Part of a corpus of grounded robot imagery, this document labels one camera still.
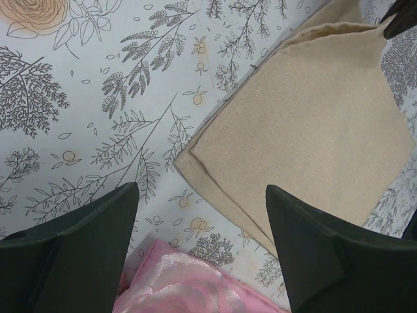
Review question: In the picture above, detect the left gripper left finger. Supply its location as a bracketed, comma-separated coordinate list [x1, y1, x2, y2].
[1, 183, 139, 312]

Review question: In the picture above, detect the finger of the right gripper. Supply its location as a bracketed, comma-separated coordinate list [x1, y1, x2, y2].
[380, 0, 417, 40]

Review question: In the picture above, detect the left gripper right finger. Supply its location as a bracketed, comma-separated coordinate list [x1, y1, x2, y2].
[266, 185, 416, 312]

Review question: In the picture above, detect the beige linen napkin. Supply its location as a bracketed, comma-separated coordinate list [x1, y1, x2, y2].
[174, 1, 416, 254]

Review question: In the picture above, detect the pink floral placemat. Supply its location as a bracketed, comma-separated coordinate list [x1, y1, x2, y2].
[113, 239, 286, 312]

